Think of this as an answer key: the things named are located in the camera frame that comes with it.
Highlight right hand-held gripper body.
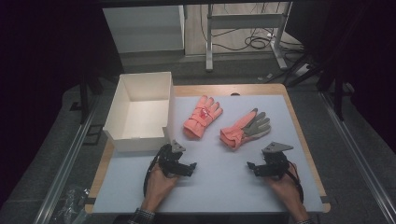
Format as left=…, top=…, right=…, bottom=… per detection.
left=262, top=141, right=295, bottom=180

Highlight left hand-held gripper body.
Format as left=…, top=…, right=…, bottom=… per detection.
left=154, top=139, right=188, bottom=179

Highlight pink glove with grey palm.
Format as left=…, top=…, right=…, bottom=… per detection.
left=219, top=107, right=273, bottom=150

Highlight pink glove with red print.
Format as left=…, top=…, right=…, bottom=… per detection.
left=182, top=94, right=224, bottom=140

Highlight white cardboard box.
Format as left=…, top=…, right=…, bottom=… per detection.
left=102, top=71, right=176, bottom=153

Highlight person's right hand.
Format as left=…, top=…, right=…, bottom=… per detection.
left=265, top=165, right=308, bottom=219

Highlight person's left hand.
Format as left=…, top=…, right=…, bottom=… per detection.
left=141, top=163, right=179, bottom=213

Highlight light grey table mat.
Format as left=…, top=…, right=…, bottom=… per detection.
left=92, top=94, right=325, bottom=215

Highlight dark metal stand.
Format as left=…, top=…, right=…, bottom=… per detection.
left=317, top=60, right=357, bottom=123
left=78, top=73, right=105, bottom=126

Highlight white power strip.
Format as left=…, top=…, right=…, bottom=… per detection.
left=293, top=63, right=311, bottom=77

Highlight clear plastic bag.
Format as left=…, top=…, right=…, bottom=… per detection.
left=57, top=184, right=91, bottom=224

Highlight white cabinet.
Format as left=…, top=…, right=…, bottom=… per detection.
left=102, top=4, right=187, bottom=54

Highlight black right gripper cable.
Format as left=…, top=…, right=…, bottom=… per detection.
left=287, top=161, right=305, bottom=204

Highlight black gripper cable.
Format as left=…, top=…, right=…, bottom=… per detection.
left=287, top=161, right=305, bottom=204
left=142, top=151, right=162, bottom=198

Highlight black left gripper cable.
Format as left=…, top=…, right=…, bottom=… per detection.
left=142, top=151, right=162, bottom=198

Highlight aluminium rail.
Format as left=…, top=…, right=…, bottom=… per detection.
left=319, top=91, right=396, bottom=224
left=33, top=92, right=105, bottom=224

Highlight black floor cables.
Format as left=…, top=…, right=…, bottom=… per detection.
left=199, top=3, right=307, bottom=55

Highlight grey metal desk frame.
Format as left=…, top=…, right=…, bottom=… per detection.
left=205, top=2, right=294, bottom=73

